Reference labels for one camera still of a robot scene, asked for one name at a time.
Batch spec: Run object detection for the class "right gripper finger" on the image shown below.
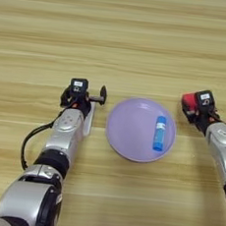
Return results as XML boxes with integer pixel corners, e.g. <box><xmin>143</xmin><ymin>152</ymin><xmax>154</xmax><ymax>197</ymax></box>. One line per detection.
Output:
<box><xmin>179</xmin><ymin>103</ymin><xmax>198</xmax><ymax>124</ymax></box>

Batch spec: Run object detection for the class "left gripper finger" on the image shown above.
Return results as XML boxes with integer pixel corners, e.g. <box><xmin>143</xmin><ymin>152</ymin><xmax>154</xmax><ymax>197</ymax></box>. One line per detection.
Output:
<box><xmin>59</xmin><ymin>85</ymin><xmax>72</xmax><ymax>107</ymax></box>
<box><xmin>87</xmin><ymin>84</ymin><xmax>109</xmax><ymax>106</ymax></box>

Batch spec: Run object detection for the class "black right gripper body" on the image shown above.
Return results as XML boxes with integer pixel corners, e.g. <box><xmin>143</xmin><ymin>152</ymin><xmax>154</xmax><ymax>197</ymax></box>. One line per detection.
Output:
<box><xmin>192</xmin><ymin>108</ymin><xmax>223</xmax><ymax>136</ymax></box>

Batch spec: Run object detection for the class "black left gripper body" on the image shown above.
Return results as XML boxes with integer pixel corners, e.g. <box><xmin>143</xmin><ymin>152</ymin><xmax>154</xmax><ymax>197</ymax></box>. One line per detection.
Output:
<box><xmin>65</xmin><ymin>93</ymin><xmax>93</xmax><ymax>118</ymax></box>

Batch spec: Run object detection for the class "red cube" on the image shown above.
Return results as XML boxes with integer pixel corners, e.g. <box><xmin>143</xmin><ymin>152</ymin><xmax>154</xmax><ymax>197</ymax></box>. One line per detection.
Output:
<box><xmin>179</xmin><ymin>90</ymin><xmax>200</xmax><ymax>116</ymax></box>

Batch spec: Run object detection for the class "blue glue stick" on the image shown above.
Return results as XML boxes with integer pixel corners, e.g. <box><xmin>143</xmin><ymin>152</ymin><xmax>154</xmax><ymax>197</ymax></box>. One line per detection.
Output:
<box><xmin>151</xmin><ymin>115</ymin><xmax>169</xmax><ymax>153</ymax></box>

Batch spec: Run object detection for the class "purple round plate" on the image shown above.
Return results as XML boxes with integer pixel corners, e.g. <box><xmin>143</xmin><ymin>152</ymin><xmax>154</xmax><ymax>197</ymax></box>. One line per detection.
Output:
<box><xmin>102</xmin><ymin>94</ymin><xmax>181</xmax><ymax>167</ymax></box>

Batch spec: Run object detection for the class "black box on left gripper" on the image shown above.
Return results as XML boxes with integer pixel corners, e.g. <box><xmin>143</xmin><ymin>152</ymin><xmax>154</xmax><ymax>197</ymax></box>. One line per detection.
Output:
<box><xmin>69</xmin><ymin>77</ymin><xmax>89</xmax><ymax>98</ymax></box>

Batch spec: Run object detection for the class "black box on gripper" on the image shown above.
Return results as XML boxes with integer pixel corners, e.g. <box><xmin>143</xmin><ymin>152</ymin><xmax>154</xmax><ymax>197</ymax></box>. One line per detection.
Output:
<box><xmin>69</xmin><ymin>77</ymin><xmax>89</xmax><ymax>98</ymax></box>
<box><xmin>194</xmin><ymin>88</ymin><xmax>217</xmax><ymax>114</ymax></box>

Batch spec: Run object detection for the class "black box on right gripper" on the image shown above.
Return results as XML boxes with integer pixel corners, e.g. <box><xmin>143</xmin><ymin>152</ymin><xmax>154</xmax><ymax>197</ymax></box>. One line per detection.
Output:
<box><xmin>194</xmin><ymin>88</ymin><xmax>217</xmax><ymax>114</ymax></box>

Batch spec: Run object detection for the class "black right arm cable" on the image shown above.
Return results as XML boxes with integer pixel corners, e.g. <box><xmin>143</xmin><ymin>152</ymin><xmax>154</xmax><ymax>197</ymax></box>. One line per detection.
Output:
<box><xmin>211</xmin><ymin>111</ymin><xmax>226</xmax><ymax>130</ymax></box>

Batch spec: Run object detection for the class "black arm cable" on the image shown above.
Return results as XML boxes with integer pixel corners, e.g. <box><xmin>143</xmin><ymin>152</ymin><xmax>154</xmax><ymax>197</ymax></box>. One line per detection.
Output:
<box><xmin>18</xmin><ymin>109</ymin><xmax>67</xmax><ymax>175</ymax></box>
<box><xmin>211</xmin><ymin>111</ymin><xmax>226</xmax><ymax>130</ymax></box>

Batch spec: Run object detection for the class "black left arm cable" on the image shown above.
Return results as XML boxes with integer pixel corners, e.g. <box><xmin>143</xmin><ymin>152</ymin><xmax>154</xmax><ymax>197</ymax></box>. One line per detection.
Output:
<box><xmin>18</xmin><ymin>109</ymin><xmax>67</xmax><ymax>175</ymax></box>

